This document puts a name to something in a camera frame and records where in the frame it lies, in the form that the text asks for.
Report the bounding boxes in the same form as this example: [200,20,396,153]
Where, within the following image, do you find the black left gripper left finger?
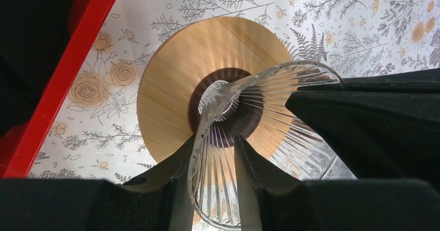
[1,137,195,230]

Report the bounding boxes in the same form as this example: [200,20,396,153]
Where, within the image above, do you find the red plastic tray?
[1,0,115,178]

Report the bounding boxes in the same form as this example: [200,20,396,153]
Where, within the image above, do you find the clear ribbed glass dripper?
[188,61,342,230]

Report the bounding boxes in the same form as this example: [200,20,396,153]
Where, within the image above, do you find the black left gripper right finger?
[235,135,439,230]

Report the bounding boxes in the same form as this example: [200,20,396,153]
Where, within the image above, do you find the black cloth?
[1,0,74,135]

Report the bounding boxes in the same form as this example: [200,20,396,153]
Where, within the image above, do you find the light wooden dripper ring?
[136,16,293,164]

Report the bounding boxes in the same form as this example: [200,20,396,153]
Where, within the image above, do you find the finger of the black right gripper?
[285,69,439,188]

